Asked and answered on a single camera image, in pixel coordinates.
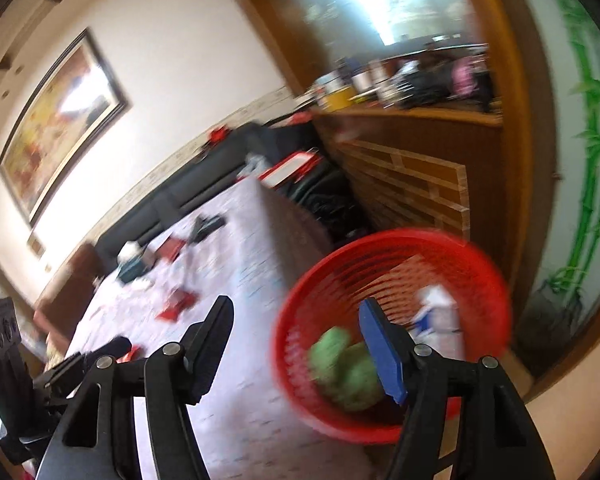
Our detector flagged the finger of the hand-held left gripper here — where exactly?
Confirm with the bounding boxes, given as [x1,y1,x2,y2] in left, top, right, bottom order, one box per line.
[80,337,132,363]
[32,355,101,403]

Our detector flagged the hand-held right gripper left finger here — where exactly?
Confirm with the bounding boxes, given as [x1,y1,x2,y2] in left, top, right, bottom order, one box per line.
[35,295,235,480]

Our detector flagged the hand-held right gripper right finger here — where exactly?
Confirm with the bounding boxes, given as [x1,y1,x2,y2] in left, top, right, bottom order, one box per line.
[358,298,556,480]

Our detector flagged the green towel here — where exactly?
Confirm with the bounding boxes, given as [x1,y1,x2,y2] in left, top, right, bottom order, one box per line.
[307,326,385,411]

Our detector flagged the red paper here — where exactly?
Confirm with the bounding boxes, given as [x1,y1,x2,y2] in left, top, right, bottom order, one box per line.
[157,287,198,322]

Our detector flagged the blue white medicine box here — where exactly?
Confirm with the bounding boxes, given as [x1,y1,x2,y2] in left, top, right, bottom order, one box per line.
[410,285,466,361]

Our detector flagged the red plastic basket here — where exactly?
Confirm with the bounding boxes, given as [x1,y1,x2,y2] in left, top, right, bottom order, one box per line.
[272,228,513,446]

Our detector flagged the floral tablecloth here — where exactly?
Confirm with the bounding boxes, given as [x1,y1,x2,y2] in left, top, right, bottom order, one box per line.
[45,177,376,480]

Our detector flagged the brown armchair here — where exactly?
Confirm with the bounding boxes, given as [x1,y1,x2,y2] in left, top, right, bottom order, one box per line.
[32,245,103,341]

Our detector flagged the dark green tissue box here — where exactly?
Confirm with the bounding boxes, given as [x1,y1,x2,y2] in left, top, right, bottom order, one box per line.
[116,241,156,283]

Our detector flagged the red flat packet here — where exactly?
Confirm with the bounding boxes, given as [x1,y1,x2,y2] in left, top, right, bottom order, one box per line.
[157,237,187,263]

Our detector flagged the black toy pistol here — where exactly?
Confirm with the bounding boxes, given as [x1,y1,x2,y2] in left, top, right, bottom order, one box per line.
[190,215,226,242]

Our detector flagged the dark sofa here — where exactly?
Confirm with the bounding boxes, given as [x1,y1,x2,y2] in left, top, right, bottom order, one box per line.
[95,121,326,271]

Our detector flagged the dark shopping bag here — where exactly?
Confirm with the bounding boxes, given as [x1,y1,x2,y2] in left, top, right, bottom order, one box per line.
[280,160,366,241]

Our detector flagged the white plastic bag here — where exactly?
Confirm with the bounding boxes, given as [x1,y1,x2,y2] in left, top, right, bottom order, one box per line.
[237,152,268,178]

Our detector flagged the red white gift bag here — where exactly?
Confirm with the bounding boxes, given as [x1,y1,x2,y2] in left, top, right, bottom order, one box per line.
[257,150,321,188]

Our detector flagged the framed horse painting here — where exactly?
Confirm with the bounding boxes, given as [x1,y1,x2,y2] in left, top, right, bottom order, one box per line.
[0,27,131,226]

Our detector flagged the black bag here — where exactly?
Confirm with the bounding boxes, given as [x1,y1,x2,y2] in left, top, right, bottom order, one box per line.
[400,67,456,106]

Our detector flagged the pink cloth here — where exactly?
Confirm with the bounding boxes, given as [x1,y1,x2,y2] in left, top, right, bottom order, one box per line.
[450,57,481,96]

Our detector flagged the etched glass partition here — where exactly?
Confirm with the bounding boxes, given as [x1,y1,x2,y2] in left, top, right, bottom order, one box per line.
[260,0,486,61]

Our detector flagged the green bamboo wall decal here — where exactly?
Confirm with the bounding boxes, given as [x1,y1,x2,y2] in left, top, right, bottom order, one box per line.
[542,0,600,306]

